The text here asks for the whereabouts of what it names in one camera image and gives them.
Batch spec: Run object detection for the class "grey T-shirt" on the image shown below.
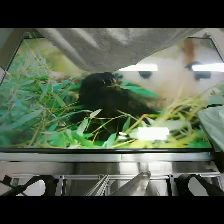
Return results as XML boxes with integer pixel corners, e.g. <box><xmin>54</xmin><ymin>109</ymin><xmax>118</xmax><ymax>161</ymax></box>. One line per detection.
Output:
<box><xmin>35</xmin><ymin>28</ymin><xmax>204</xmax><ymax>73</ymax></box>

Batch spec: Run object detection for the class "pale green garment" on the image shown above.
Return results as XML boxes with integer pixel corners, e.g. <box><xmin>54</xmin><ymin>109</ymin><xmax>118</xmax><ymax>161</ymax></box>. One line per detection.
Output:
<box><xmin>196</xmin><ymin>104</ymin><xmax>224</xmax><ymax>153</ymax></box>

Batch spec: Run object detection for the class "silver frame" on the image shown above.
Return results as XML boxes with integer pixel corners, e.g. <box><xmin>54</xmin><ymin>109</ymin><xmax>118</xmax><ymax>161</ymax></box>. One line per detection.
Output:
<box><xmin>0</xmin><ymin>151</ymin><xmax>224</xmax><ymax>197</ymax></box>

